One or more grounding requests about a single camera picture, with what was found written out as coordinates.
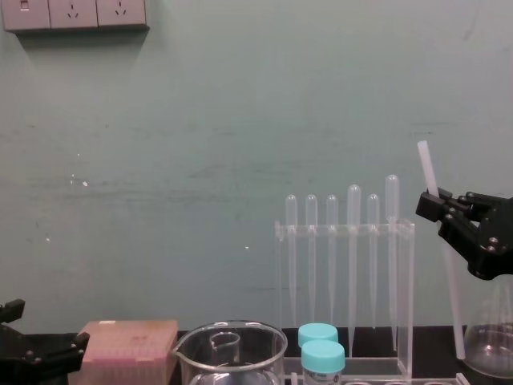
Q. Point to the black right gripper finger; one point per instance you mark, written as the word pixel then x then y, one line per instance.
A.
pixel 473 204
pixel 431 208

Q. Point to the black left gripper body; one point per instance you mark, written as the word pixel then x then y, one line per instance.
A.
pixel 16 365

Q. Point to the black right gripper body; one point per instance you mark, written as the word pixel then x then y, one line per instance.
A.
pixel 497 248

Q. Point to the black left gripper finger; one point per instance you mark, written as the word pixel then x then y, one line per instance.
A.
pixel 64 359
pixel 12 310

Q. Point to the white stirring rod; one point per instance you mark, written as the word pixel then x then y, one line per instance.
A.
pixel 427 168

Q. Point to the long clear plastic pipette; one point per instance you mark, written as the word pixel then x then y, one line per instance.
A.
pixel 354 204
pixel 392 196

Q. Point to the short clear plastic pipette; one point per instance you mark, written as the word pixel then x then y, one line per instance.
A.
pixel 332 208
pixel 373 208
pixel 291 208
pixel 311 208

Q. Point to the pink pipette tip box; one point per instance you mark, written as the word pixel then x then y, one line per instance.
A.
pixel 128 349

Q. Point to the clear acrylic pipette rack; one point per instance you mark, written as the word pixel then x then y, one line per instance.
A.
pixel 405 301

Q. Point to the glass conical flask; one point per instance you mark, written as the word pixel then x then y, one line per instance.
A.
pixel 493 345

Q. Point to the small glass beaker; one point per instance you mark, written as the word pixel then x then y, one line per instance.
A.
pixel 224 349

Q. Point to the teal capped vial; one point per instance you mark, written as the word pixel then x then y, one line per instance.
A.
pixel 322 357
pixel 316 333

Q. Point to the clear acrylic tube holder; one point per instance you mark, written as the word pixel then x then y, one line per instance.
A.
pixel 380 380

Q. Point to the large glass beaker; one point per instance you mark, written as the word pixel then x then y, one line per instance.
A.
pixel 264 361

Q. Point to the grey wall socket panel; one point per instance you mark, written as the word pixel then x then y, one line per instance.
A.
pixel 72 14

